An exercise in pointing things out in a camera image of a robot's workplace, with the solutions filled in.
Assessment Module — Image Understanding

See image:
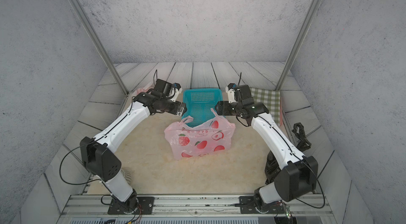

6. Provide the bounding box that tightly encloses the pink plastic bag apple print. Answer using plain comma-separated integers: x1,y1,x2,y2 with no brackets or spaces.
164,109,236,160

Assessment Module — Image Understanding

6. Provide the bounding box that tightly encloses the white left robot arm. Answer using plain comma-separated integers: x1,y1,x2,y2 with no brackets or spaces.
80,79,187,214

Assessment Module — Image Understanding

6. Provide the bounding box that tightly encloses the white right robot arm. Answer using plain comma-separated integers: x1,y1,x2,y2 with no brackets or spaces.
215,83,318,213

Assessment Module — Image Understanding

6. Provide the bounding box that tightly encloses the pink white striped tied bag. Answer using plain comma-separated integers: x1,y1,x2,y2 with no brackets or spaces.
134,88,151,96

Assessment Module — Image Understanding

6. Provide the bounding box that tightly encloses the black plastic bag knotted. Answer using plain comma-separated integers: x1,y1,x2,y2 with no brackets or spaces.
260,121,311,184

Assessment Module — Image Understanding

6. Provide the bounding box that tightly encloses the green white checkered cloth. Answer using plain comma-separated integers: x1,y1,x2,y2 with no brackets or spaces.
250,87,283,126

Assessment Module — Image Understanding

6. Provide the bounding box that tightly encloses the teal plastic perforated basket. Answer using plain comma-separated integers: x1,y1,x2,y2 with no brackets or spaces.
183,88,223,127

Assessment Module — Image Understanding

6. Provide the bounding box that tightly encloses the silver ribbed metal cup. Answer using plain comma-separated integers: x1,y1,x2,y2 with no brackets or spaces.
121,169,132,184

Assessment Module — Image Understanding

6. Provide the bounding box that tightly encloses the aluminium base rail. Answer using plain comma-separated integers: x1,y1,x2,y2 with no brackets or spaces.
57,194,336,224

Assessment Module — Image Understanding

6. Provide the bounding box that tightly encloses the right aluminium frame post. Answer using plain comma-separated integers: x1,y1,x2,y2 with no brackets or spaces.
276,0,322,91

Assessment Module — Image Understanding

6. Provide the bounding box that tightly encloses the aluminium frame post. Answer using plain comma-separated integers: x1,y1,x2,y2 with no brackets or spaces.
68,0,129,97
276,0,322,91

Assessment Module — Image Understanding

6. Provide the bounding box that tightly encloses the left aluminium frame post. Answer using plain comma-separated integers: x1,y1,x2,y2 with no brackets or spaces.
68,0,129,97

